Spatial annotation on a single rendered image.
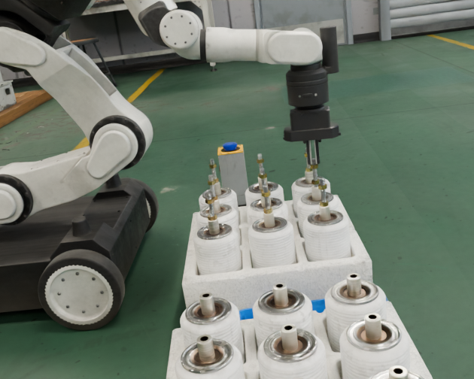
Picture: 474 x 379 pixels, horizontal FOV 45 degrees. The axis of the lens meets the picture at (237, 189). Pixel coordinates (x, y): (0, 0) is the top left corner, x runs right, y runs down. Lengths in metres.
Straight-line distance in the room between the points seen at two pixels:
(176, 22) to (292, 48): 0.24
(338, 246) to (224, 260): 0.24
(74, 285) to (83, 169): 0.30
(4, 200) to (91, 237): 0.28
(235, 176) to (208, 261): 0.42
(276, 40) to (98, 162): 0.56
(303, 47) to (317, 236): 0.38
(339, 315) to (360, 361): 0.12
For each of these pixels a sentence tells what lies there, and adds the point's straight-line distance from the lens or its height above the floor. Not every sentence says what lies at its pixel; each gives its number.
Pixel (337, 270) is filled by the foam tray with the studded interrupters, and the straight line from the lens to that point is 1.18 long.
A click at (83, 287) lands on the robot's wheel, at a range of 1.41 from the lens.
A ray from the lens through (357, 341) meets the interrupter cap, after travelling 0.83.
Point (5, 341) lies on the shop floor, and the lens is 1.53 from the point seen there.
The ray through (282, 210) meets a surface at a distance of 1.29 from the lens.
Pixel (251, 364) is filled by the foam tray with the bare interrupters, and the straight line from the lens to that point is 0.92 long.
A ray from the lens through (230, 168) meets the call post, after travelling 1.55.
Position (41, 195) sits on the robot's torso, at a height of 0.28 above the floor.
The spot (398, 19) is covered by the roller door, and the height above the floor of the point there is 0.19.
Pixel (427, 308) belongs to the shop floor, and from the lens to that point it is 1.37.
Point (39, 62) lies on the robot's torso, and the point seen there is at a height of 0.62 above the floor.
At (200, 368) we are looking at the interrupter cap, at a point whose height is 0.25.
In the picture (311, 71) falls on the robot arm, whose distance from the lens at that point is 1.21.
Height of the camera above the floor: 0.73
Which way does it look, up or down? 20 degrees down
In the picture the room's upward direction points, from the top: 8 degrees counter-clockwise
